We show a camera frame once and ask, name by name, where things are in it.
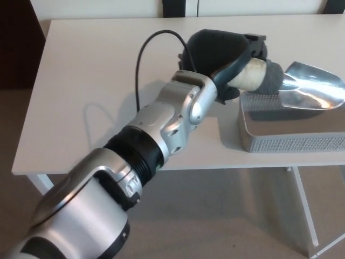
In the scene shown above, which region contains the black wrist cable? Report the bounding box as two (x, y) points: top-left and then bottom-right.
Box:
(134, 29), (196, 112)

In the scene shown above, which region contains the grey perforated plastic container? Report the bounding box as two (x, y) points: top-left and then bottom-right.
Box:
(237, 91), (345, 154)

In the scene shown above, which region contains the black bracket on cabinet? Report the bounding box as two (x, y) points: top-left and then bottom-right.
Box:
(321, 0), (345, 15)
(162, 0), (187, 19)

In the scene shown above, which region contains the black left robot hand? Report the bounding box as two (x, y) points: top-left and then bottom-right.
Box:
(177, 28), (269, 105)

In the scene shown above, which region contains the white cabinet row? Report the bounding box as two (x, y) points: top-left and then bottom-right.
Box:
(32, 0), (345, 21)

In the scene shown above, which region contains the metal shovel with handle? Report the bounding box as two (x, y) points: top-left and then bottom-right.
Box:
(231, 57), (345, 110)

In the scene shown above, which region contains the dark brown cabinet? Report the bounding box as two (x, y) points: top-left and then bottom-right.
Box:
(0, 0), (51, 90)

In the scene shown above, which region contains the white metal-frame desk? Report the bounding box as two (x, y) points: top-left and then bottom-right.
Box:
(10, 13), (345, 257)

